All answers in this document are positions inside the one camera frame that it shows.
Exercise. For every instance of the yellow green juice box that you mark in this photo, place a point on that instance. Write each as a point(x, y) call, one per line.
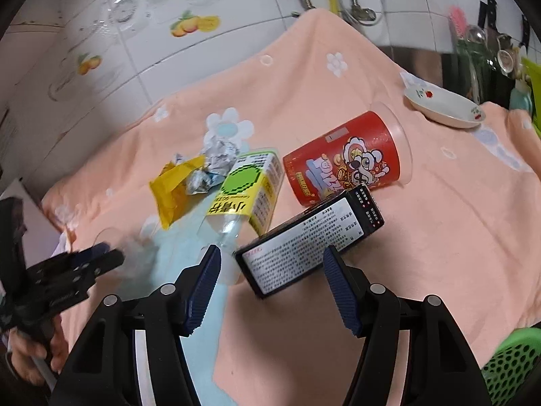
point(241, 186)

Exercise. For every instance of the peach flower print blanket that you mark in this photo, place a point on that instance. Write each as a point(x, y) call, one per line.
point(443, 228)

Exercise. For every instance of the metal spoon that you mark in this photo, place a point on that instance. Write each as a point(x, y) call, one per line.
point(475, 34)

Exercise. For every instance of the lime green dish rack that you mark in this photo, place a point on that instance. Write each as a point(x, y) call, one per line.
point(532, 67)

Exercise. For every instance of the metal valve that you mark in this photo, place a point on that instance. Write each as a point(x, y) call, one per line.
point(361, 15)

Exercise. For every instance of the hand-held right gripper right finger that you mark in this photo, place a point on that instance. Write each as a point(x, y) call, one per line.
point(342, 296)

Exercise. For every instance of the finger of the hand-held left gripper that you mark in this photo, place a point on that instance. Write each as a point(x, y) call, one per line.
point(105, 264)
point(91, 254)

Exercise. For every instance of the pink brush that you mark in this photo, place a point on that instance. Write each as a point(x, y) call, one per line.
point(457, 21)

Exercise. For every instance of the small metal strainer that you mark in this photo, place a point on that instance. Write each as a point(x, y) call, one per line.
point(506, 61)

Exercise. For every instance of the person's left hand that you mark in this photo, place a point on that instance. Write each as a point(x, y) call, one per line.
point(29, 355)

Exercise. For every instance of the silver wrapper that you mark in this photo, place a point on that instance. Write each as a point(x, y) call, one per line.
point(217, 156)

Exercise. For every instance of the green plastic basket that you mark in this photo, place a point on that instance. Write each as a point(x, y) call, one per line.
point(515, 368)

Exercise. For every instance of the yellow snack wrapper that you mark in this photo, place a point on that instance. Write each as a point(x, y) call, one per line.
point(169, 190)

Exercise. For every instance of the clear plastic cup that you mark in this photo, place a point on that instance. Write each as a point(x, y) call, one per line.
point(224, 230)
point(126, 249)

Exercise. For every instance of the small white dish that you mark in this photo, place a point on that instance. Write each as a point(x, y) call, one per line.
point(443, 105)

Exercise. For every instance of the white appliance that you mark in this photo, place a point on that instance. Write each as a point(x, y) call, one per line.
point(40, 213)

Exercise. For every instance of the red cartoon snack can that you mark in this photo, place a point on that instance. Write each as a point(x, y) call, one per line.
point(338, 156)

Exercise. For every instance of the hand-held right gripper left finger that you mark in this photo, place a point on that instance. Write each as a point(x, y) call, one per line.
point(205, 292)

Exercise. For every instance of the black printed box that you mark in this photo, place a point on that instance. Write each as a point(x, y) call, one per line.
point(296, 241)

